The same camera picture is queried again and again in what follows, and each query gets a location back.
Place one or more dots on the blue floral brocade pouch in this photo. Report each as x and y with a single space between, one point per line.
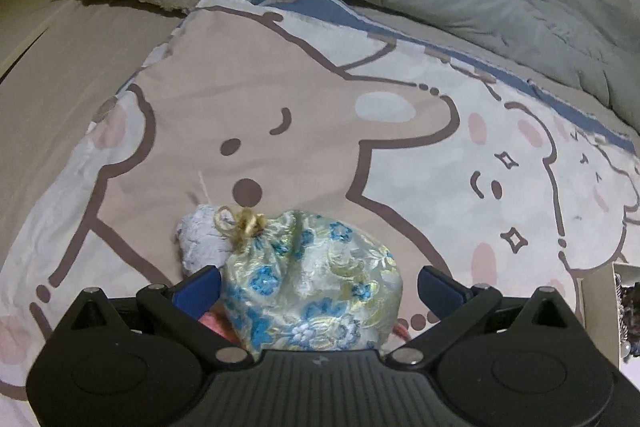
306 282

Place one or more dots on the white shallow storage box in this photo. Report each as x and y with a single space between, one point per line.
601 317

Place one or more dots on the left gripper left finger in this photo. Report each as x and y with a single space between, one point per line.
177 311

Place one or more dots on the lavender crochet item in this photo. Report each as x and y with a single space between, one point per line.
199 241

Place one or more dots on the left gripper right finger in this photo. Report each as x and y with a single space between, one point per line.
462 312

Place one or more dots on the cartoon bear blanket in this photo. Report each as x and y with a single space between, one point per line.
444 158

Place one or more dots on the multicolour twisted rope knot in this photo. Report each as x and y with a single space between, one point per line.
628 318

